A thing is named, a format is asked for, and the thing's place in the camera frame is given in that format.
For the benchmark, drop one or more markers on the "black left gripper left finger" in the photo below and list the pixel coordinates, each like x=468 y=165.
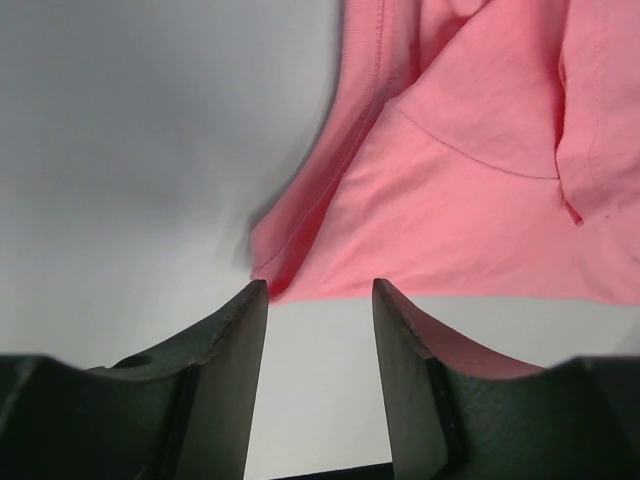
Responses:
x=181 y=409

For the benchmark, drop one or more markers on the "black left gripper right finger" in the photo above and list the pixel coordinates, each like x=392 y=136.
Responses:
x=456 y=409

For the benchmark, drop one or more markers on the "pink t shirt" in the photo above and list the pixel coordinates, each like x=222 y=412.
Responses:
x=473 y=148

